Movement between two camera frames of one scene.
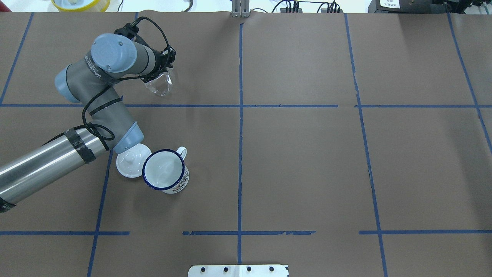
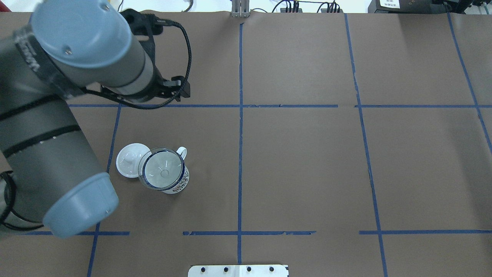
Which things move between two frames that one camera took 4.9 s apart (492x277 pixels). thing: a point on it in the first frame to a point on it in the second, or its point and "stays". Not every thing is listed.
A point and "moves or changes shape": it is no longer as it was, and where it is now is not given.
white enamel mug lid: (130, 162) stays
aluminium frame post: (240, 9) stays
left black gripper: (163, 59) to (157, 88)
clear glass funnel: (162, 85) moves or changes shape
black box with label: (400, 6) stays
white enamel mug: (165, 170) stays
